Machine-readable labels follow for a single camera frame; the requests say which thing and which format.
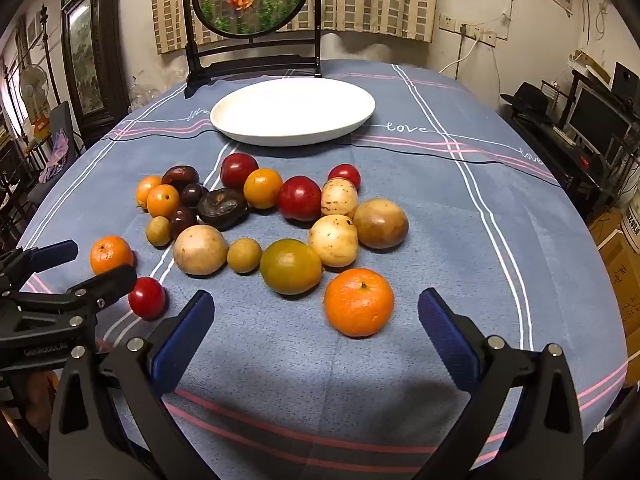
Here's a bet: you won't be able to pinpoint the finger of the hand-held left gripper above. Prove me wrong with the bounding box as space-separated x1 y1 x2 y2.
0 240 79 292
14 264 138 328

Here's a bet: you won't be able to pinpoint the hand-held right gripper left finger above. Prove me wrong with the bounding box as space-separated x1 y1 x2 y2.
47 289 216 480

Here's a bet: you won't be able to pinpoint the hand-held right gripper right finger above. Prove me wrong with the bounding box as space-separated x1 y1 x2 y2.
417 287 586 480

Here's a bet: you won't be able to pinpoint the medium orange mandarin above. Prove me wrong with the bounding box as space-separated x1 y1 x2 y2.
90 235 135 277

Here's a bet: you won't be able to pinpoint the red cherry tomato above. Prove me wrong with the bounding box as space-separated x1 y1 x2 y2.
327 163 362 190
128 276 167 321

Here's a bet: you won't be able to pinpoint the tan longan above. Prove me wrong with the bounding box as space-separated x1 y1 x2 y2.
227 238 263 274
145 215 172 248

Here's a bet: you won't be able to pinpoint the dark purple plum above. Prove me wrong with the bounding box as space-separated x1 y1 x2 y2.
169 207 199 240
180 183 209 208

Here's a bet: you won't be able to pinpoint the small orange tangerine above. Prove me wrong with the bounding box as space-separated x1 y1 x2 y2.
146 184 181 219
136 175 163 209

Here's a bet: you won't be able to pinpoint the large orange mandarin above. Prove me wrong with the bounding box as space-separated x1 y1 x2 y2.
323 267 396 338

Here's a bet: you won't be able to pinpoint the dark brown chestnut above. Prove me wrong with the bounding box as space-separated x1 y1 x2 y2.
161 165 201 192

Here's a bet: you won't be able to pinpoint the green-orange tangerine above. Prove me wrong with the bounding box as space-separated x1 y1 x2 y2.
259 238 323 296

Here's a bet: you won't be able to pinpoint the brown passion fruit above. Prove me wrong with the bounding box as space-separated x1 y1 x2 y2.
353 198 410 251

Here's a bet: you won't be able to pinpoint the red plum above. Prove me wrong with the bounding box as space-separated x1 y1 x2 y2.
220 153 260 191
278 175 322 222

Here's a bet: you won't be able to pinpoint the yellow-orange tangerine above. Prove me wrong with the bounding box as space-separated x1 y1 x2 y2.
243 168 284 210

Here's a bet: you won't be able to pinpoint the white oval plate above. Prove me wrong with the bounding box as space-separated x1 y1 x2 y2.
209 79 376 147

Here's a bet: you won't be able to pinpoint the purple cloth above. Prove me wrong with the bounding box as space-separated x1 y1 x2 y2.
40 130 76 183

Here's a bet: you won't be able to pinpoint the blue striped tablecloth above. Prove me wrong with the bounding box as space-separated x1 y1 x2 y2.
10 59 628 480

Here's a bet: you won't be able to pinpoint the electric fan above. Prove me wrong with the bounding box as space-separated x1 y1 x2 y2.
19 65 51 111

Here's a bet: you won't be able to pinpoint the clear plastic bags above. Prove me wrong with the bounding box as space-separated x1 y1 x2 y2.
129 77 163 111

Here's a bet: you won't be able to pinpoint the cardboard box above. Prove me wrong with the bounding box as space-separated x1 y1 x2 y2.
590 210 640 381

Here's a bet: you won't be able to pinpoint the dark wooden framed painting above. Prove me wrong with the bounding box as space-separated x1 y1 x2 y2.
60 0 132 148

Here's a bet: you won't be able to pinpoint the black desk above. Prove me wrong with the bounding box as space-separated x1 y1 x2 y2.
500 105 640 221

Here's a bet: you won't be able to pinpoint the black hat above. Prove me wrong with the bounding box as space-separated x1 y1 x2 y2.
500 81 553 121

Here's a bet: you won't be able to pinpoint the computer monitor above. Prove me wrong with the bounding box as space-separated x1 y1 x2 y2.
565 85 633 153

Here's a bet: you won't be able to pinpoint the round embroidered screen black stand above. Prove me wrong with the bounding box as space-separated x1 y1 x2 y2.
180 0 323 100

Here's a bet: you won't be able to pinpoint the black speaker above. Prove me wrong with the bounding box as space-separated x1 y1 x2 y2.
611 61 640 103

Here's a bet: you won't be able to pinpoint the checked beige curtain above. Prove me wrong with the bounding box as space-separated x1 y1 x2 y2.
150 0 441 56

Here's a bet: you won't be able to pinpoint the white power cable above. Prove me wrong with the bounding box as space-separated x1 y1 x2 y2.
439 35 481 78

